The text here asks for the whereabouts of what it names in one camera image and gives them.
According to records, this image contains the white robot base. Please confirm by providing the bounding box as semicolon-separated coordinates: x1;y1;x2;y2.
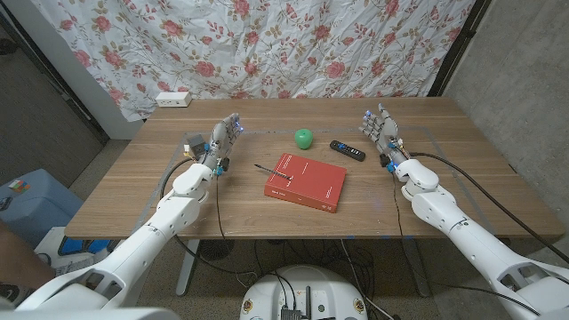
239;265;369;320

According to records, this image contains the person's bare leg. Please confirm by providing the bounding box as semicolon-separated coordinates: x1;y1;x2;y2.
0;220;57;290

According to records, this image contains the grey table leg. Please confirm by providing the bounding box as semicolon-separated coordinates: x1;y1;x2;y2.
402;237;432;298

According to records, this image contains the black backdrop stand pole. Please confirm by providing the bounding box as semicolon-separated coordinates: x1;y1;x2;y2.
427;0;493;98

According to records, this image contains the floral backdrop sheet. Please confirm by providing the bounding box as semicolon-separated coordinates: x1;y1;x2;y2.
29;0;477;123

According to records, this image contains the grey sneaker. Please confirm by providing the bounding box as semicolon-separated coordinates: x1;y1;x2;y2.
0;282;36;308

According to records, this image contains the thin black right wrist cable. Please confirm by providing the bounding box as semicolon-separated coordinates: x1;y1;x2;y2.
390;171;541;316

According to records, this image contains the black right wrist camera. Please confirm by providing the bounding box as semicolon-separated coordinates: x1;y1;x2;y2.
379;153;397;174

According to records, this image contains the blue storage bin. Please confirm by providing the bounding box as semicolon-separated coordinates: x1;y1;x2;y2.
0;168;84;250

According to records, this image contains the thin black left wrist cable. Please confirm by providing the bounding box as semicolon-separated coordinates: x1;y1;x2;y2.
214;172;228;244

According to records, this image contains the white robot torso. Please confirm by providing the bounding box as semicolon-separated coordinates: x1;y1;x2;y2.
0;307;181;320

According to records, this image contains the black round floor fan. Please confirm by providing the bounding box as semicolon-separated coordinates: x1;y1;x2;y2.
197;239;236;261

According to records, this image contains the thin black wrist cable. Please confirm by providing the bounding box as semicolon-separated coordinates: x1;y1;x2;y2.
390;171;541;316
214;172;228;244

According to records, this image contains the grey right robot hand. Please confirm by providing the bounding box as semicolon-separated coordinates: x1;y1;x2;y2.
358;103;409;166

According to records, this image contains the blue floor item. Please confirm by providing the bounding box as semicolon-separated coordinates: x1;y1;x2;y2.
57;235;112;258

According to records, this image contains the black floor cable tangle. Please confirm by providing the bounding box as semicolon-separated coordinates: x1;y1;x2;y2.
252;238;379;297

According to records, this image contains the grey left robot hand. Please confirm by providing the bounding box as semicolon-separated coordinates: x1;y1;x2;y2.
202;112;244;168

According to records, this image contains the red hardcover book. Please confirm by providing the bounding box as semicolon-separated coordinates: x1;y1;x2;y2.
263;153;348;214

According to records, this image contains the small grey box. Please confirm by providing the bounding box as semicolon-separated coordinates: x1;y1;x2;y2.
185;133;210;157

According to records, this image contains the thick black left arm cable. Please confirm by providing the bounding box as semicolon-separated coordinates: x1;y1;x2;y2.
159;157;250;276

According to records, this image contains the white power strip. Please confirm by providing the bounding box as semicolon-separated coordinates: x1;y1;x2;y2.
155;91;193;108

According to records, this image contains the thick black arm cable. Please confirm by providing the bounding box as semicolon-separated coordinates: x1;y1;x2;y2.
159;157;250;276
408;152;569;264

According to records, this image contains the black TV remote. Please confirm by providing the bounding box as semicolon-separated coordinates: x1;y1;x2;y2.
329;140;367;163

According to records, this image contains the white table leg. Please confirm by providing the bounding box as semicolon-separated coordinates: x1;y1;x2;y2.
176;238;201;298

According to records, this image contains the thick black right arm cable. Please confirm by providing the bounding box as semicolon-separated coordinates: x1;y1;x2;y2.
408;152;569;264

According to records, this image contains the black mechanical pencil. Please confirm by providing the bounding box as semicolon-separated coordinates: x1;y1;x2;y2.
253;164;293;181

